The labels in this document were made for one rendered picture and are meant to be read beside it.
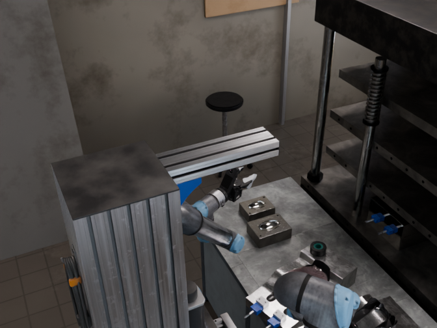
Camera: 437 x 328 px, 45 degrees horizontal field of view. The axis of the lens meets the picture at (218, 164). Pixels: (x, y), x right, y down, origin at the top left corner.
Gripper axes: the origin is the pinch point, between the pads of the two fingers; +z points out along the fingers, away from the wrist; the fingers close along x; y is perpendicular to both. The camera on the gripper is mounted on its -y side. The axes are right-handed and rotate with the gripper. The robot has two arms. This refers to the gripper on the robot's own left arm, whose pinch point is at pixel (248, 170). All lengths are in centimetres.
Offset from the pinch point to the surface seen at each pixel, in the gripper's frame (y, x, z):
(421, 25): -60, 32, 65
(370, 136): 10, 22, 81
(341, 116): 17, -3, 98
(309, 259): 53, 29, 22
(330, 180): 68, -1, 104
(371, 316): 44, 69, 5
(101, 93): 102, -222, 104
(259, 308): 56, 27, -16
